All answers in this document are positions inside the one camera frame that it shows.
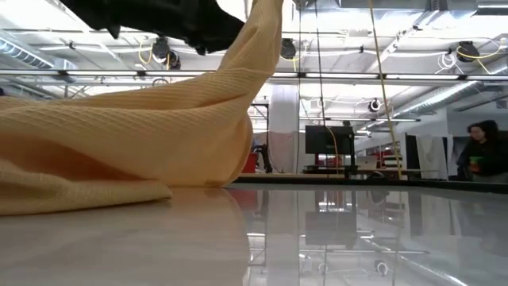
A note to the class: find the orange waffle-weave towel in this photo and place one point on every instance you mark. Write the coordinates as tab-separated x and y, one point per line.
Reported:
119	131

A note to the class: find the black monitor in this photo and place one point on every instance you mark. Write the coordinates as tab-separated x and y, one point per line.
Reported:
329	139

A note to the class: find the white hanging cloth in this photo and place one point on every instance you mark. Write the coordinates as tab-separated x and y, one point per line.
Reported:
430	157

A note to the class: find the person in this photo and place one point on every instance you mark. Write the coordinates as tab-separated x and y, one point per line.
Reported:
484	155

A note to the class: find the red bin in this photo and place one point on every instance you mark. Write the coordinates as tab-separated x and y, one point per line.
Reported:
250	163

